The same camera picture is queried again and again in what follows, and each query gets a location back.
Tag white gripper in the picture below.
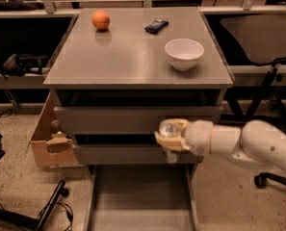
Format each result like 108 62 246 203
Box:
155 118 214 156

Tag black headset on shelf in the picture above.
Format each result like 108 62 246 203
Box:
0 54 49 77

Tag top grey drawer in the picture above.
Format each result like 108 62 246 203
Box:
54 106 222 135

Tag white bowl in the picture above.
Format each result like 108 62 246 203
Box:
165 38 204 71

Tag open bottom grey drawer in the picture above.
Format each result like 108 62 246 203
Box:
83 165 199 231

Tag black stand with cable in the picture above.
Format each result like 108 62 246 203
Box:
0 180 74 231

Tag orange fruit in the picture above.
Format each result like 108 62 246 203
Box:
91 10 110 30

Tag cardboard box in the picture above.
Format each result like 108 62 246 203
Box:
30 95 79 167

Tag black chair wheel base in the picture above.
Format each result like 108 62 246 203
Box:
254 172 286 189

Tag middle grey drawer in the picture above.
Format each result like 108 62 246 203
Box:
72 143 208 166

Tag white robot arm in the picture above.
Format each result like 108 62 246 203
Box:
154 118 286 172

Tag grey drawer cabinet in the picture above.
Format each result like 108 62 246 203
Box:
43 7 235 231

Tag black office chair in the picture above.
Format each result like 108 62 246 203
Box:
220 14 286 125

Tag silver redbull can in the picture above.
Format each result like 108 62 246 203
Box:
157 122 179 164

